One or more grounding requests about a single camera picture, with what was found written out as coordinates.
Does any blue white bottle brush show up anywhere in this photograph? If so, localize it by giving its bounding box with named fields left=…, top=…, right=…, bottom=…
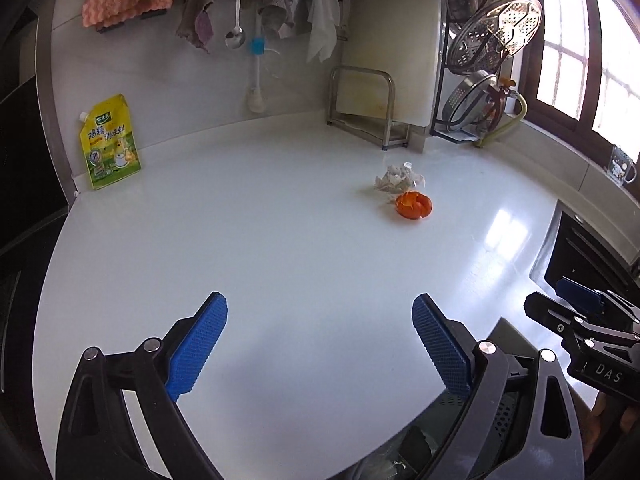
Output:
left=246, top=11, right=267, bottom=115

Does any glass mug on sill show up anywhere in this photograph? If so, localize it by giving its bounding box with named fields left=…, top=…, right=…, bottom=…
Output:
left=606, top=145, right=638, bottom=186

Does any yellow gas hose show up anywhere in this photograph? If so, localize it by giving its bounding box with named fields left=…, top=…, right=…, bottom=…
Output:
left=474, top=90, right=528, bottom=150

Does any black wire pot rack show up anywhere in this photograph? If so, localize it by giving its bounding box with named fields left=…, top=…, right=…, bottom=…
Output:
left=431, top=0, right=509, bottom=143

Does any steel cutting board rack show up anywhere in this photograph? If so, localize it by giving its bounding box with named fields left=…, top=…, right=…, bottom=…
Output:
left=326, top=65, right=411, bottom=151

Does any white hanging cloth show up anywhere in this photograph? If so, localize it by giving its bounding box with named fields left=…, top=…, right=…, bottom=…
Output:
left=307, top=0, right=341, bottom=63

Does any purple grey hanging cloth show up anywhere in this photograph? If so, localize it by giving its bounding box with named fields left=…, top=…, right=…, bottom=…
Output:
left=176, top=0, right=215, bottom=52

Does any white cutting board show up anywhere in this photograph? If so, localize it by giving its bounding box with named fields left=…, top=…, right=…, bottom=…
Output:
left=336, top=0, right=442, bottom=127

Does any steel steamer tray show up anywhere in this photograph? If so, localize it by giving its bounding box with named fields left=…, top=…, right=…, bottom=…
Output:
left=446, top=0, right=544, bottom=75

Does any steel sink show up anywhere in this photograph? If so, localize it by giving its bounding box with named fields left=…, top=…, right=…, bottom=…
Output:
left=529, top=202, right=639, bottom=306

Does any person's right hand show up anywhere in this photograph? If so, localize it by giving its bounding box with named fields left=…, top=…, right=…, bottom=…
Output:
left=581, top=391, right=640, bottom=461

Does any trash bin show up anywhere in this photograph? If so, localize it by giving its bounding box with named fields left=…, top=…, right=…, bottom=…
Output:
left=334, top=389, right=518, bottom=479

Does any orange peel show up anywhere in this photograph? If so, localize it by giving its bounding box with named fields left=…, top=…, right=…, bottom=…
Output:
left=395, top=191, right=433, bottom=220

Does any metal spoon with smiley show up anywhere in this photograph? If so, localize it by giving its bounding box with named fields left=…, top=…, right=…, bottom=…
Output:
left=224, top=0, right=246, bottom=50

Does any white paper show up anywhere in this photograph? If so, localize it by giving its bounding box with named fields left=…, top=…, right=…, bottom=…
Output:
left=374, top=162, right=425, bottom=194

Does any window frame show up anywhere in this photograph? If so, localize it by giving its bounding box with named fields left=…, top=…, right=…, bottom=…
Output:
left=522, top=0, right=639, bottom=165

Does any yellow green refill pouch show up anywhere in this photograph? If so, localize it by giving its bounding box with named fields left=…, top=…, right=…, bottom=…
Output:
left=79, top=94, right=142, bottom=191

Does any steel pot lid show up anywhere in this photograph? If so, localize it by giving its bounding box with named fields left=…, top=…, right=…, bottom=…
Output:
left=439, top=70, right=498, bottom=132

